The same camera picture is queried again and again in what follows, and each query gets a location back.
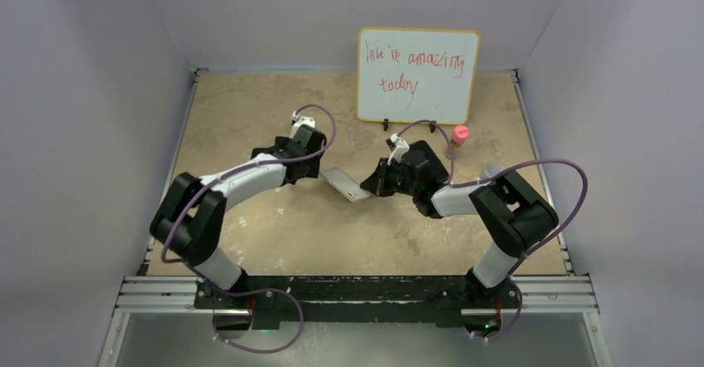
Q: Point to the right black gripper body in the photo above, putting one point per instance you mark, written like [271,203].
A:
[397,182]

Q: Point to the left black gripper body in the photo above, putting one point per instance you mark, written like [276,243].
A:
[310,169]

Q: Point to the white phone case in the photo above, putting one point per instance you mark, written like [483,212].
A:
[345,184]

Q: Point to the black phone without case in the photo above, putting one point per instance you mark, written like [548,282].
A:
[430,168]

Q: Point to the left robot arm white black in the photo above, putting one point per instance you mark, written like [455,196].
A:
[189,220]

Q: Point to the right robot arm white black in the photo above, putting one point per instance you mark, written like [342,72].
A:
[514,214]

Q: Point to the pink capped small bottle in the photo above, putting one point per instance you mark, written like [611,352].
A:
[460,135]

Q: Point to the clear round lid container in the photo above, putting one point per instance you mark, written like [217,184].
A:
[492,169]

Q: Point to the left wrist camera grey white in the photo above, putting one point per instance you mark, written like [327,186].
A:
[298,121]

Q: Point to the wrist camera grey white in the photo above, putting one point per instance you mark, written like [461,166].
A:
[398,148]
[298,121]

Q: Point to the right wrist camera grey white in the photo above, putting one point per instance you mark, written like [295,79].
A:
[398,148]

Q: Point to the white board yellow frame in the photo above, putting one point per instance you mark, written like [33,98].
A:
[408,74]

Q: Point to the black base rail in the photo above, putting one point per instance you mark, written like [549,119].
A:
[454,301]

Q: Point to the aluminium frame rail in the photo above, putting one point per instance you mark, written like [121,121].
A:
[174,294]

